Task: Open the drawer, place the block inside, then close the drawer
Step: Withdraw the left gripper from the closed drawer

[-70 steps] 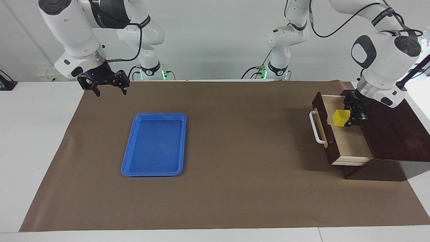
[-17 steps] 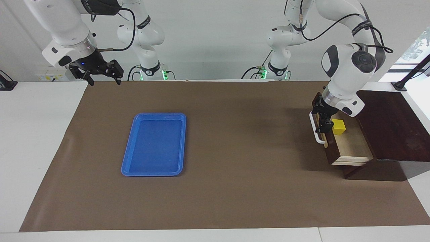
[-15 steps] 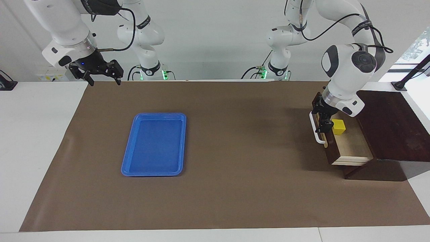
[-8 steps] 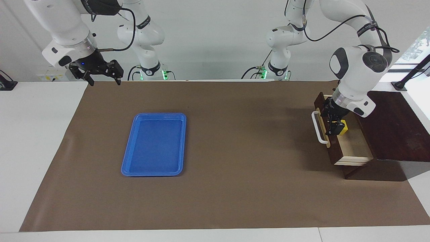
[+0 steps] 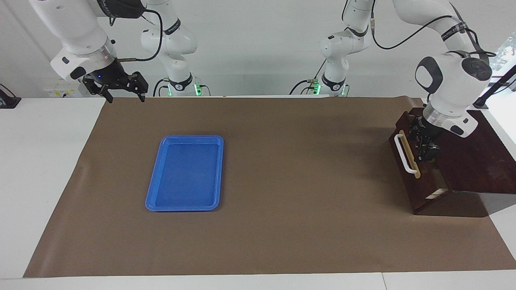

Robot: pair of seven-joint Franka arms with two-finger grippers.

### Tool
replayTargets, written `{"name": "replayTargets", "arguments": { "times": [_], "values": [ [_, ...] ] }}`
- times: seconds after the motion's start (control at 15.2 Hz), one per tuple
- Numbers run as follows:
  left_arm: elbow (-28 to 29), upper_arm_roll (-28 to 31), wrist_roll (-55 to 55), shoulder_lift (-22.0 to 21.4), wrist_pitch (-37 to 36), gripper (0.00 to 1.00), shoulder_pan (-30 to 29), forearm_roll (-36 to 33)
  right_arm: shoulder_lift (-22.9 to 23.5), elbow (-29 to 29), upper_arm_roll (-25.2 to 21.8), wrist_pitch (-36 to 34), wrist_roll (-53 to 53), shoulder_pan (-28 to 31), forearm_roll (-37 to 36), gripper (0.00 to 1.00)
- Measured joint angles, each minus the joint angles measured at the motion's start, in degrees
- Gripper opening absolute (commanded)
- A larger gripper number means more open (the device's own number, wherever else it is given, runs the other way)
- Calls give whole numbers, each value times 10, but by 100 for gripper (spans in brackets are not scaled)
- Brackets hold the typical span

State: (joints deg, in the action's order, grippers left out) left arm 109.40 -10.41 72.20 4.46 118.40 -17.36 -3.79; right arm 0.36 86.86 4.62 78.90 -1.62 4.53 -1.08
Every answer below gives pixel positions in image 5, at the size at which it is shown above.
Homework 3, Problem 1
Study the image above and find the white wall socket box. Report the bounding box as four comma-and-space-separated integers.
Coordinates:
44, 85, 87, 98

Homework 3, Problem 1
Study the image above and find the brown table mat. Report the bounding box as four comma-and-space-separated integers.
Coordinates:
23, 95, 516, 278

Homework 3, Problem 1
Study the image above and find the black right arm base cable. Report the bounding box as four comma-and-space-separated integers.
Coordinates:
152, 78, 168, 97

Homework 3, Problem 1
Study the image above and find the dark wooden drawer cabinet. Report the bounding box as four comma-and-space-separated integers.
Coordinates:
405, 108, 516, 217

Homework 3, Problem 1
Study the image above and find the black clamp base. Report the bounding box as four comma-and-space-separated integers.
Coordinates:
0, 83, 21, 108

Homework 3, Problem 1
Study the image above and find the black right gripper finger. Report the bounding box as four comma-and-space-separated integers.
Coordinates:
83, 78, 114, 104
125, 71, 149, 102

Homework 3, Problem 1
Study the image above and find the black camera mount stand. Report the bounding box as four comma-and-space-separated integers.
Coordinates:
474, 64, 516, 109

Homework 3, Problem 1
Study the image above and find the white drawer handle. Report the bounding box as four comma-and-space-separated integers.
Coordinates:
394, 130, 420, 174

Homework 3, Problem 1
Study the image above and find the black left arm base cable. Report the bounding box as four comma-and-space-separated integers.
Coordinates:
289, 60, 327, 95

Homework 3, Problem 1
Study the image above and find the window with white frame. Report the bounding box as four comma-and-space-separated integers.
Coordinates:
484, 32, 516, 99

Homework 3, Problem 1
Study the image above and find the black arm base cable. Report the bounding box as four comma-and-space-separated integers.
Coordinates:
152, 78, 168, 97
289, 60, 327, 95

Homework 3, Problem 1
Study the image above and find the blue plastic tray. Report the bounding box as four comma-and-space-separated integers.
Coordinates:
145, 135, 224, 212

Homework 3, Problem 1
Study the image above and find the wooden drawer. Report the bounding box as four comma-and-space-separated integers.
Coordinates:
388, 111, 451, 215

